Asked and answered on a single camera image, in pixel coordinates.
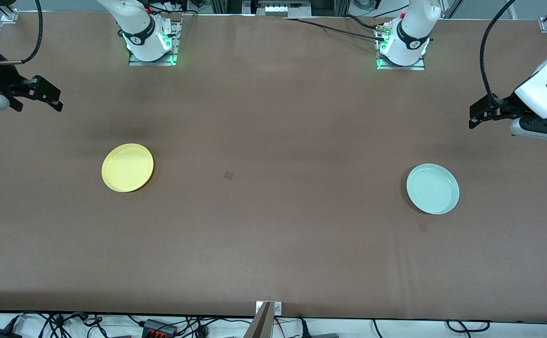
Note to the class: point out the pale green round plate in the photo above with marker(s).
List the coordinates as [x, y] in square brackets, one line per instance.
[433, 188]

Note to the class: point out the yellow round plate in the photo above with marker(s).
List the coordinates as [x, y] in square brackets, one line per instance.
[127, 167]

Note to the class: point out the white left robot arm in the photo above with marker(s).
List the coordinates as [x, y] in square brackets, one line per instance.
[412, 33]

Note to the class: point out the metal arm base mounting plate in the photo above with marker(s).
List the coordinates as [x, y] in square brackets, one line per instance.
[178, 42]
[419, 67]

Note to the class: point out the brown table cover sheet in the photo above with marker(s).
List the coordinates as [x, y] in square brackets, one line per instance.
[273, 117]

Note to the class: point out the silver electronics box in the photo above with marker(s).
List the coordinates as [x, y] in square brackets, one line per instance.
[278, 8]

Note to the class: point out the black red power adapter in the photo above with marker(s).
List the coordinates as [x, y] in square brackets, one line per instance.
[159, 327]

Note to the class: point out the small metal edge bracket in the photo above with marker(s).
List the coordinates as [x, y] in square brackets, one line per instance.
[278, 308]

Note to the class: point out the aluminium camera pole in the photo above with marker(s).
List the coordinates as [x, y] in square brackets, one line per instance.
[260, 326]

